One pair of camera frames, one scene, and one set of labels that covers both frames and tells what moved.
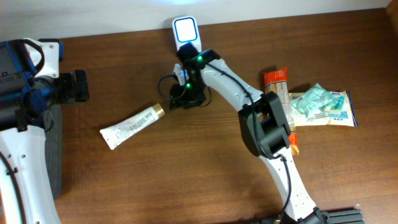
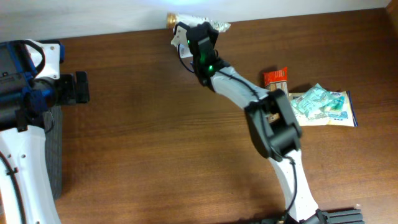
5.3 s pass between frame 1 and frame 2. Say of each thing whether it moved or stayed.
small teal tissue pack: stayed
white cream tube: moved
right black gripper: moved
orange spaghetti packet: stayed
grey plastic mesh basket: stayed
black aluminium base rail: stayed
